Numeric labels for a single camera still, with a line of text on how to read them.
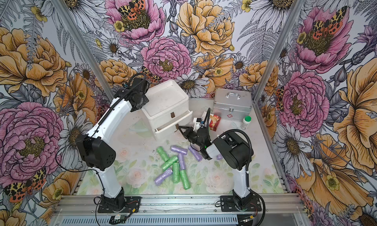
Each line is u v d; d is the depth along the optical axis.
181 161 0.87
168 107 0.85
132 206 0.73
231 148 0.55
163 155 0.89
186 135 0.83
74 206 0.75
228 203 0.74
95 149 0.48
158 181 0.80
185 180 0.80
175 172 0.83
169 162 0.86
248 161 0.52
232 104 1.00
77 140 0.44
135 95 0.62
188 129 0.85
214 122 1.05
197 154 0.90
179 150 0.91
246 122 0.98
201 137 0.74
